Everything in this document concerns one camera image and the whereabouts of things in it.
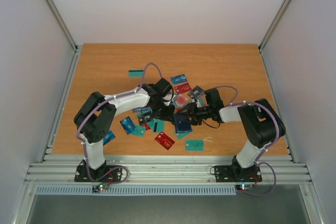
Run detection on aluminium frame post right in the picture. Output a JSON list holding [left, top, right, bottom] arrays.
[[258, 0, 292, 51]]

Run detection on red card centre front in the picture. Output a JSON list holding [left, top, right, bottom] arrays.
[[154, 132, 175, 150]]

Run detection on teal card with magnetic stripe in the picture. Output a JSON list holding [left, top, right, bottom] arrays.
[[128, 69, 144, 78]]

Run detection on teal VIP card front right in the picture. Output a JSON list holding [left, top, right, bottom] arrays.
[[185, 140, 204, 152]]

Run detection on red VIP card back right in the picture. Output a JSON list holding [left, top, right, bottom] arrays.
[[174, 82, 192, 94]]

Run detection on grey slotted cable duct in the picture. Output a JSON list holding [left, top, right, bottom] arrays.
[[36, 185, 236, 196]]

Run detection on dark blue card holder wallet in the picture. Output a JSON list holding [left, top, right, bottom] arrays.
[[173, 114, 192, 133]]

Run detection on blue VIP card back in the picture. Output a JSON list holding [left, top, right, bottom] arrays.
[[171, 74, 187, 85]]

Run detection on blue vip card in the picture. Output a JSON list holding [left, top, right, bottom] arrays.
[[171, 74, 187, 85], [103, 130, 116, 145]]

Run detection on aluminium frame post left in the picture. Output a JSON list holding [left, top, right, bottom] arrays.
[[45, 0, 78, 52]]

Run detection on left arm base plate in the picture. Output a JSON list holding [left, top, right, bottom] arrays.
[[74, 164, 123, 183]]

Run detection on black vip card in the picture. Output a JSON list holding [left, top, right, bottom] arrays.
[[138, 112, 153, 125], [187, 86, 204, 99]]

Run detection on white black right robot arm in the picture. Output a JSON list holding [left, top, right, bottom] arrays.
[[177, 88, 286, 181]]

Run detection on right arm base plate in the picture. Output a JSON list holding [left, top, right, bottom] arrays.
[[213, 165, 262, 183]]

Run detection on white red circle card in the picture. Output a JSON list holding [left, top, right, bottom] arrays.
[[175, 94, 188, 110]]

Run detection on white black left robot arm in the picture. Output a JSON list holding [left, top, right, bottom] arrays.
[[74, 78, 174, 184]]

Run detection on aluminium frame post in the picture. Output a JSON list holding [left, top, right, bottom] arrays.
[[45, 0, 78, 52], [258, 0, 292, 51]]

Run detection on blue VIP card far left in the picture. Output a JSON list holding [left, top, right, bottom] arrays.
[[103, 130, 116, 145]]

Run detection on blue card left middle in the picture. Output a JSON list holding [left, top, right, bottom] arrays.
[[120, 116, 136, 134]]

